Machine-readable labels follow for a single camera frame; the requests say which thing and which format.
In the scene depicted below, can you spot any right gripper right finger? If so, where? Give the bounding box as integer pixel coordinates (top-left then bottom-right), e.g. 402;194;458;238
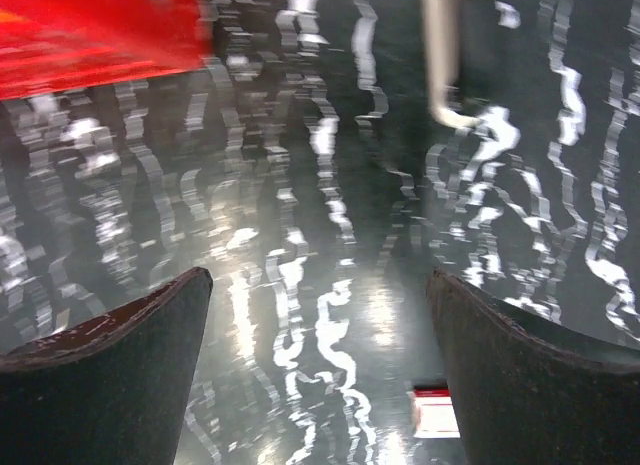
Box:
426;270;639;464

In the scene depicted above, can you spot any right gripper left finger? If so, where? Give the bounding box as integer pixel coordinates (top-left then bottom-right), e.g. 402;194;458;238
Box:
1;267;213;465

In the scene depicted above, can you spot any beige staple remover tool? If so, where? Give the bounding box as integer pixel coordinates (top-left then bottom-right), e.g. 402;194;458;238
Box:
421;0;503;129

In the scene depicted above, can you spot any red white staple box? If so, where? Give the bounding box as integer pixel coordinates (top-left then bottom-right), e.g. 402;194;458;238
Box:
408;383;460;439

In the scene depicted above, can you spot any red plastic shopping basket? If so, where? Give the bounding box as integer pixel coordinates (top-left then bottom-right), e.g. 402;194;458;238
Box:
1;0;212;99

